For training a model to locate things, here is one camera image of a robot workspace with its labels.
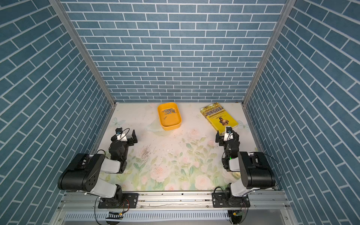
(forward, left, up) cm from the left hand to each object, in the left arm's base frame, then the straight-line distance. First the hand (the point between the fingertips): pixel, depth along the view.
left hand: (130, 130), depth 89 cm
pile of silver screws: (+27, -22, -10) cm, 36 cm away
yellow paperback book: (+19, -62, -7) cm, 65 cm away
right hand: (0, -64, 0) cm, 64 cm away
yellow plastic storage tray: (+22, -23, -11) cm, 34 cm away
